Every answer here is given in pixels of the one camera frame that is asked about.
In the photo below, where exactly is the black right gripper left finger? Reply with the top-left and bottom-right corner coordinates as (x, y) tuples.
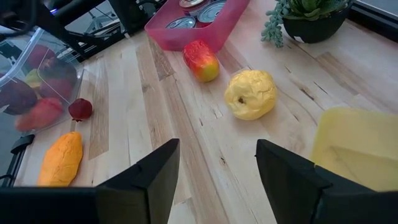
(95, 138), (182, 224)

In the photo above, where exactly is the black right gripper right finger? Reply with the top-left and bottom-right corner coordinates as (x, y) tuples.
(255, 138), (398, 224)

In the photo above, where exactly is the red orange mango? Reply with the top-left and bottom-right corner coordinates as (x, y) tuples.
(14, 96), (65, 133)

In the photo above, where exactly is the green apple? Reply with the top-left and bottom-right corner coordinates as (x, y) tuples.
(24, 68), (44, 90)

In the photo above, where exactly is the dark maroon fruit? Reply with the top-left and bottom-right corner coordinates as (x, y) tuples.
(0, 77), (39, 116)

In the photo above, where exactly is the tin can red label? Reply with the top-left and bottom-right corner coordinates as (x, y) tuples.
(197, 0), (227, 25)

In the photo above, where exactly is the yellow plastic tray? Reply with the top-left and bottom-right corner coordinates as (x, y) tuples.
(310, 106), (398, 193)

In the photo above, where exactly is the orange yellow mango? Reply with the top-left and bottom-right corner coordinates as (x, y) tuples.
(37, 131), (85, 188)

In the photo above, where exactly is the yellow apple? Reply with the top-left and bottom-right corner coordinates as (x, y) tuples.
(224, 69), (278, 121)

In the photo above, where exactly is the small dark red fruit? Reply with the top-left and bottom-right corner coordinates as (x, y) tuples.
(67, 98), (94, 123)

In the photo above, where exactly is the red yellow mango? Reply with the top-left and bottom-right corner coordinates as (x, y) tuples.
(182, 39), (221, 83)

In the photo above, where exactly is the red translucent plastic tray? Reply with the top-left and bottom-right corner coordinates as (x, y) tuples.
(144, 0), (251, 54)

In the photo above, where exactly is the potted succulent plant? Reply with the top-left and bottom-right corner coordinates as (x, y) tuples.
(260, 0), (354, 49)

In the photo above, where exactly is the clear plastic container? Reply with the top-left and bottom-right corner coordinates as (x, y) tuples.
(0, 26), (85, 137)

